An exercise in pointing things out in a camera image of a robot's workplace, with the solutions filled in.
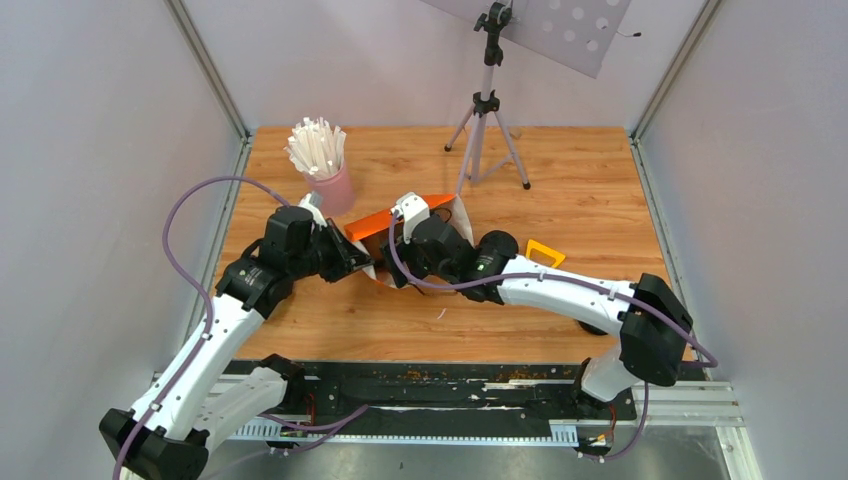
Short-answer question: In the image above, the pink translucent straw holder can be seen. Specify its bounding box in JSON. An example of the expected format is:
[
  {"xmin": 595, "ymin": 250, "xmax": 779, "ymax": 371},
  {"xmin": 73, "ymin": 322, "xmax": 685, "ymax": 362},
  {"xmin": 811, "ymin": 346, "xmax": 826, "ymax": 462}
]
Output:
[{"xmin": 304, "ymin": 165, "xmax": 356, "ymax": 217}]

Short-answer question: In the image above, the grey perforated panel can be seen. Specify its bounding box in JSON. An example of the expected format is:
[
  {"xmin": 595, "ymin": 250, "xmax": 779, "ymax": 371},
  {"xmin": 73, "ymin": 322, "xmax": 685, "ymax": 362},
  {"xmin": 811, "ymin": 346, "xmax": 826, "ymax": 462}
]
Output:
[{"xmin": 428, "ymin": 0, "xmax": 631, "ymax": 78}]

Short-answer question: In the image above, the yellow triangular plastic bracket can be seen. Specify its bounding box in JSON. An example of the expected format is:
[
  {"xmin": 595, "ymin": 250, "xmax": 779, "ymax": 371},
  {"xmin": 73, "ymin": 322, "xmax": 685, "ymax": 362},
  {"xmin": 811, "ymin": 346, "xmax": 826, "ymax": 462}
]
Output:
[{"xmin": 525, "ymin": 239, "xmax": 567, "ymax": 268}]

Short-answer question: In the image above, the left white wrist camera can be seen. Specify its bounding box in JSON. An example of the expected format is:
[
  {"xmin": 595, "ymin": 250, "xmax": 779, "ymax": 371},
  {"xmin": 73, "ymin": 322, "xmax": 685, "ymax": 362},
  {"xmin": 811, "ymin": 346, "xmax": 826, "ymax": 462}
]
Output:
[{"xmin": 297, "ymin": 191, "xmax": 327, "ymax": 228}]

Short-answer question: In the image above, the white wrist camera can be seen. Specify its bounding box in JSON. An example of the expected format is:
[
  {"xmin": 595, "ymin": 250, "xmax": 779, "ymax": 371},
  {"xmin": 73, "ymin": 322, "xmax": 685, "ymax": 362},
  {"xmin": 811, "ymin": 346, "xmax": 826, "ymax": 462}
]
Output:
[
  {"xmin": 297, "ymin": 191, "xmax": 327, "ymax": 228},
  {"xmin": 390, "ymin": 192, "xmax": 431, "ymax": 243}
]

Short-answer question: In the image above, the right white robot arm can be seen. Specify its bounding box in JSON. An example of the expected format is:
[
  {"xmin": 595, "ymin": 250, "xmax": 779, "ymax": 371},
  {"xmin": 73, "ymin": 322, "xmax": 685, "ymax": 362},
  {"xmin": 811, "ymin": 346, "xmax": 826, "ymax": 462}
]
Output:
[{"xmin": 384, "ymin": 210, "xmax": 692, "ymax": 418}]

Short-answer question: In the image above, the silver camera tripod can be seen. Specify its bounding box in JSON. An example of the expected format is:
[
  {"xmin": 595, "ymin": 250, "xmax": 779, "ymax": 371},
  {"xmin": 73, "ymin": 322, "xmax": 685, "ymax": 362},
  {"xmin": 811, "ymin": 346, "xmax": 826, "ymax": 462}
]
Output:
[{"xmin": 444, "ymin": 1, "xmax": 531, "ymax": 196}]

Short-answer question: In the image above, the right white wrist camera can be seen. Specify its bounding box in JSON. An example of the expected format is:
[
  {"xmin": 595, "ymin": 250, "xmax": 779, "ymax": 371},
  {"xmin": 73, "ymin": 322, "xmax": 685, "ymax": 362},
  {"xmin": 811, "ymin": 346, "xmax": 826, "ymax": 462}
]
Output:
[{"xmin": 390, "ymin": 192, "xmax": 431, "ymax": 243}]

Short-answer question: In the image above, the purple cable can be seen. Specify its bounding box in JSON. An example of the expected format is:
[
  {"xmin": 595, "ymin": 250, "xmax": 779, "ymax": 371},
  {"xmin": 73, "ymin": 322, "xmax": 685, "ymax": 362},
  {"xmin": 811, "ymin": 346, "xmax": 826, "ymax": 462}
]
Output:
[
  {"xmin": 387, "ymin": 210, "xmax": 720, "ymax": 370},
  {"xmin": 111, "ymin": 175, "xmax": 293, "ymax": 480}
]

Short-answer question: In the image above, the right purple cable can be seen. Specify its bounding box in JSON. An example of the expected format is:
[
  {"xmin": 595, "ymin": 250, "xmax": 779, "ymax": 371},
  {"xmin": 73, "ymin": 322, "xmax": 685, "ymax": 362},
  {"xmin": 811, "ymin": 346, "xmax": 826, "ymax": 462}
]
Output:
[{"xmin": 387, "ymin": 210, "xmax": 720, "ymax": 370}]

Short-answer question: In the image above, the orange paper bag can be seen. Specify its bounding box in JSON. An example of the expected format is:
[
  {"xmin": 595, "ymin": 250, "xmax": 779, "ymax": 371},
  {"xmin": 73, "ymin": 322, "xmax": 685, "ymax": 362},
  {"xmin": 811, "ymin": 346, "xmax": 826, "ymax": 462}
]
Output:
[{"xmin": 344, "ymin": 192, "xmax": 476, "ymax": 291}]

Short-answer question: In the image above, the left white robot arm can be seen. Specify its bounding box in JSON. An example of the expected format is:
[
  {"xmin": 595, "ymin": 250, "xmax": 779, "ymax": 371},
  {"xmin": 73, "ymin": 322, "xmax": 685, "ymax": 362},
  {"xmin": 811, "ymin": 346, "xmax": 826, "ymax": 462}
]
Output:
[{"xmin": 99, "ymin": 206, "xmax": 373, "ymax": 479}]

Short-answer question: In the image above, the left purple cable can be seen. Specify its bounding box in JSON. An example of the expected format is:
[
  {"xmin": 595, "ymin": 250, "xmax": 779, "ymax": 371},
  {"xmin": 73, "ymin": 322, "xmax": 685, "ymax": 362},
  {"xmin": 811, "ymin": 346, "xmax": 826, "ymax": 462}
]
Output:
[{"xmin": 111, "ymin": 175, "xmax": 293, "ymax": 480}]

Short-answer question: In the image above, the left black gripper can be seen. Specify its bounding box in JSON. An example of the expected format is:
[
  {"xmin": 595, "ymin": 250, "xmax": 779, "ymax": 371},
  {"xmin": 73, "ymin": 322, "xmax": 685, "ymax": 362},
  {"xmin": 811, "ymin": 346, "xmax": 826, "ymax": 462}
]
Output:
[{"xmin": 290, "ymin": 218, "xmax": 376, "ymax": 283}]

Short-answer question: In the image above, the bundle of white straws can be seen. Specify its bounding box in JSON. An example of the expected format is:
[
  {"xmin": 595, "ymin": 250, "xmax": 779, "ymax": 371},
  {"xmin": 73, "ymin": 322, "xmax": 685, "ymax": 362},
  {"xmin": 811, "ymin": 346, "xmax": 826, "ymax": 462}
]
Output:
[{"xmin": 284, "ymin": 117, "xmax": 347, "ymax": 180}]

